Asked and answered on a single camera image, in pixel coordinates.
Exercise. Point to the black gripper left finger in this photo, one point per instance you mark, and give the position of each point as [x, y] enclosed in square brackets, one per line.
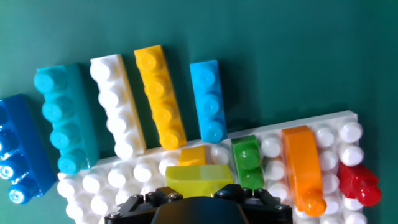
[136, 207]

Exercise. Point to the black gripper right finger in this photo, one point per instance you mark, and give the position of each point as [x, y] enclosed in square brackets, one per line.
[264, 207]

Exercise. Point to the green two-stud block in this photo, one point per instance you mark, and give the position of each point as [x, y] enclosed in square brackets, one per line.
[247, 161]

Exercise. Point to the orange curved block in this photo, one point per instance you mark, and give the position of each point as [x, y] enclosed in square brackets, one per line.
[303, 161]

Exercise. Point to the lime yellow sloped block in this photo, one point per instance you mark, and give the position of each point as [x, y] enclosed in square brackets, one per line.
[199, 179]

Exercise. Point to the orange-yellow two-stud block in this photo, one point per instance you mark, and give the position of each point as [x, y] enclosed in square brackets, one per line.
[192, 155]

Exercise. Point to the small red block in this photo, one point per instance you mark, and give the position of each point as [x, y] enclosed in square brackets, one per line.
[357, 183]

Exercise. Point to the blue three-stud block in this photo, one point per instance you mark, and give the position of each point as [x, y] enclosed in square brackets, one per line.
[208, 99]

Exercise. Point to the white studded baseplate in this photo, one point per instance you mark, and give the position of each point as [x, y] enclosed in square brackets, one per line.
[124, 180]

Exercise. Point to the white four-stud block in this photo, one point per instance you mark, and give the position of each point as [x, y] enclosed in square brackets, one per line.
[118, 105]

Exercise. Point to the teal four-stud block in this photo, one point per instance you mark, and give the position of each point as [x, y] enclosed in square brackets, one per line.
[68, 118]

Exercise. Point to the orange-yellow four-stud block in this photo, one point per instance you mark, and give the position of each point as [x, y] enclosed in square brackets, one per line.
[158, 93]

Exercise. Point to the blue four-stud block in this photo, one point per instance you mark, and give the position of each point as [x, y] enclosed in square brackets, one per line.
[21, 149]

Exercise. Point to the green table mat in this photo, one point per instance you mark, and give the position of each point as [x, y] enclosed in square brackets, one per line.
[311, 46]

